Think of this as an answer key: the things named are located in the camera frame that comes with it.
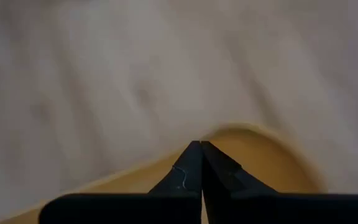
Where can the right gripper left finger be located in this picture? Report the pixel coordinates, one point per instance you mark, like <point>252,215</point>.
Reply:
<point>135,210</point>

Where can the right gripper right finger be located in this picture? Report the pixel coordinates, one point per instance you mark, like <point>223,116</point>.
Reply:
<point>275,210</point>

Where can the yellow plastic bin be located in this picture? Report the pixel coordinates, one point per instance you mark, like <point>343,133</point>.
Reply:
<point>275,168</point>

